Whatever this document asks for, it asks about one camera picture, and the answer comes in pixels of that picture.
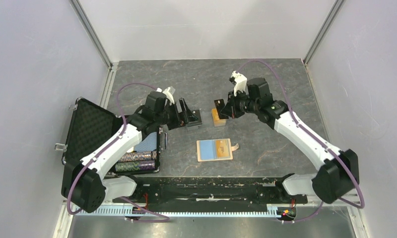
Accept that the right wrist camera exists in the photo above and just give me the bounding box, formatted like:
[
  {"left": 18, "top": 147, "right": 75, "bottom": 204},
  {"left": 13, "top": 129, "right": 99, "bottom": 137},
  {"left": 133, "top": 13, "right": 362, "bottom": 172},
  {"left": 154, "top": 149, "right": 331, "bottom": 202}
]
[{"left": 229, "top": 71, "right": 248, "bottom": 97}]

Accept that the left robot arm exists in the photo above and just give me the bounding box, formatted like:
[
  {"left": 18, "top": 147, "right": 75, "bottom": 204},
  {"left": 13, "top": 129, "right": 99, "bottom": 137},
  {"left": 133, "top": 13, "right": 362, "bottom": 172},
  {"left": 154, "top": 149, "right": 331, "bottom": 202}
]
[{"left": 61, "top": 91, "right": 199, "bottom": 213}]

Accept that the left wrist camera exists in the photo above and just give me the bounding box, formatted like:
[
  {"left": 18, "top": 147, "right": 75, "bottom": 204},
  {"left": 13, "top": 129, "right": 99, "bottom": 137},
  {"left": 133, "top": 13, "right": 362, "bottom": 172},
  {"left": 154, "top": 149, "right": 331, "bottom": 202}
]
[{"left": 156, "top": 86, "right": 176, "bottom": 105}]

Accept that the black credit card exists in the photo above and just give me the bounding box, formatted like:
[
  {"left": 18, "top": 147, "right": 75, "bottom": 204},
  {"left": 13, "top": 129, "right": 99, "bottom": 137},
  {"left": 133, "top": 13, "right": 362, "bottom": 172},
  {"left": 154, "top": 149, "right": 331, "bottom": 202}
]
[{"left": 214, "top": 99, "right": 226, "bottom": 119}]

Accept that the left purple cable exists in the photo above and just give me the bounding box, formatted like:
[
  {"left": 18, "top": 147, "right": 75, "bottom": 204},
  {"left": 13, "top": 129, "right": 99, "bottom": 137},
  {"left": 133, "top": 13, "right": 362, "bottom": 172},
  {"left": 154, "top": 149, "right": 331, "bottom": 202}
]
[{"left": 66, "top": 82, "right": 170, "bottom": 223}]

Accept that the black foam-lined case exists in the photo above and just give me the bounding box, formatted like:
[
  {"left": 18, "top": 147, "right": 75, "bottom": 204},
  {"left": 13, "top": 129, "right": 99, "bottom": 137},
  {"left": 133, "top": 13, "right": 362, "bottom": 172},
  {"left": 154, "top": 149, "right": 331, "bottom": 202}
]
[{"left": 62, "top": 97, "right": 163, "bottom": 176}]

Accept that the beige leather card holder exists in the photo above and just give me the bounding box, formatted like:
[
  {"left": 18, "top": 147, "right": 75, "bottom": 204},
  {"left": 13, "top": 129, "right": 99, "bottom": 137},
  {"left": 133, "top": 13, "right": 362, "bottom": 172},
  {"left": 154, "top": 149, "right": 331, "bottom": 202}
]
[{"left": 197, "top": 138, "right": 239, "bottom": 162}]

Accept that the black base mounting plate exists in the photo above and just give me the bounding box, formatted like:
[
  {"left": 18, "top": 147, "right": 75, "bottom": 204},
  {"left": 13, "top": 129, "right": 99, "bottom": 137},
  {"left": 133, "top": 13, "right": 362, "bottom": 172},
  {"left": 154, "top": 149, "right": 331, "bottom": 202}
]
[{"left": 129, "top": 177, "right": 308, "bottom": 205}]

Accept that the clear acrylic card stand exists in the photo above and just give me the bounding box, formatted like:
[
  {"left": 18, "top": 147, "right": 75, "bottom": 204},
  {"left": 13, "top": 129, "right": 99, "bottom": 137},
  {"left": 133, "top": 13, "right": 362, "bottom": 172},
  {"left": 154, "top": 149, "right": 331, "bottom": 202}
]
[{"left": 198, "top": 109, "right": 215, "bottom": 129}]

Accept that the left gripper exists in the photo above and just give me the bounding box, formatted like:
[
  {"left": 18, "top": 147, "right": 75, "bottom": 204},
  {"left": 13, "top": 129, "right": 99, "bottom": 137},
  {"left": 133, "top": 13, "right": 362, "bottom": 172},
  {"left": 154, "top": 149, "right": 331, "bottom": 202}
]
[{"left": 155, "top": 98, "right": 199, "bottom": 130}]

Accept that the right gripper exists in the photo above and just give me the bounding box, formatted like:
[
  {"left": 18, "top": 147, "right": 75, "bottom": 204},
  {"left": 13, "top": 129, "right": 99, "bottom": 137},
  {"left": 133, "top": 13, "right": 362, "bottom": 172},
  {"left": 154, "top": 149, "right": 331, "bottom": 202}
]
[{"left": 221, "top": 88, "right": 260, "bottom": 119}]

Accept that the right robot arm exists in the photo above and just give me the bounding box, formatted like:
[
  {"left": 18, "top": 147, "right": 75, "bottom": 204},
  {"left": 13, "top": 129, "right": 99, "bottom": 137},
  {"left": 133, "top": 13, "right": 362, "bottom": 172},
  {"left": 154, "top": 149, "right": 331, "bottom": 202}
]
[{"left": 215, "top": 73, "right": 359, "bottom": 204}]

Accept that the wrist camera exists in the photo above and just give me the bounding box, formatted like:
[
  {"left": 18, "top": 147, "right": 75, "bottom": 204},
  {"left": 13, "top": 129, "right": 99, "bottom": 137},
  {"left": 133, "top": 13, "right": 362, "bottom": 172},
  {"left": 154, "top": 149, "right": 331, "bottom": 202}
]
[
  {"left": 156, "top": 86, "right": 176, "bottom": 105},
  {"left": 229, "top": 71, "right": 248, "bottom": 97}
]

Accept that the orange credit card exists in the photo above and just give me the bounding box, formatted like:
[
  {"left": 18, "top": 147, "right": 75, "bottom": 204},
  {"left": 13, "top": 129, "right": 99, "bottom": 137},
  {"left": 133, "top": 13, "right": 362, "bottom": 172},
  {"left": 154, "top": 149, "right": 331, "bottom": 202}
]
[{"left": 215, "top": 139, "right": 230, "bottom": 159}]

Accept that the white cable duct strip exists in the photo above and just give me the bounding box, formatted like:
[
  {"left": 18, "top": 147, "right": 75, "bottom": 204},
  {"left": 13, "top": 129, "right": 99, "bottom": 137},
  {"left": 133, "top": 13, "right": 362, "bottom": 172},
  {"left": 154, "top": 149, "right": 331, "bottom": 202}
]
[{"left": 78, "top": 204, "right": 296, "bottom": 219}]

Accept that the chrome case handle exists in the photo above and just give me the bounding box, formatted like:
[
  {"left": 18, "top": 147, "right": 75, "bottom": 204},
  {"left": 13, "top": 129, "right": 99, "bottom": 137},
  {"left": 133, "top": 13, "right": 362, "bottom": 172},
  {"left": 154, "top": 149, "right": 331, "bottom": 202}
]
[{"left": 163, "top": 131, "right": 168, "bottom": 150}]

